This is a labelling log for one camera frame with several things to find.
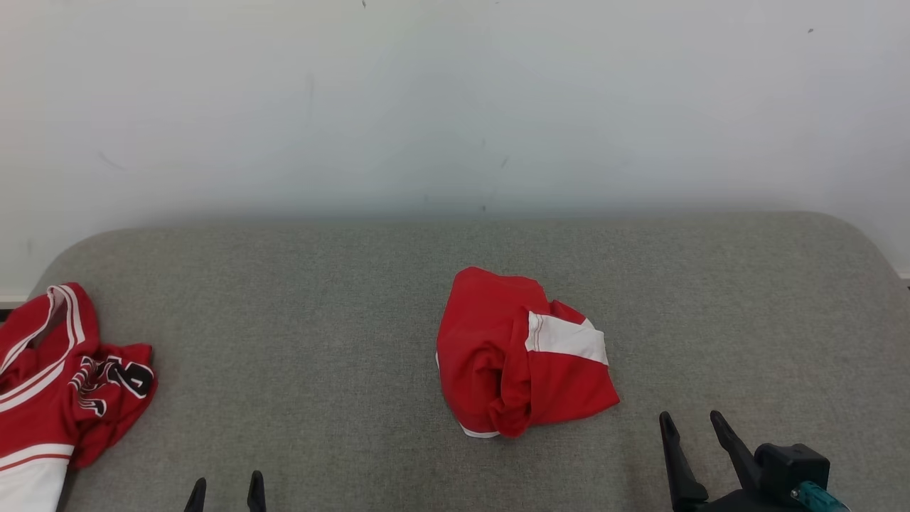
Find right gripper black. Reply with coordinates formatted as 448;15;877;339
658;410;808;512

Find teal cable connector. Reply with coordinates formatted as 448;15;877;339
791;481;850;512

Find red shorts with white trim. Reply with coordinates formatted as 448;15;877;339
436;267;621;439

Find red basketball jersey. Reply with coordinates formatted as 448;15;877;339
0;283;158;512

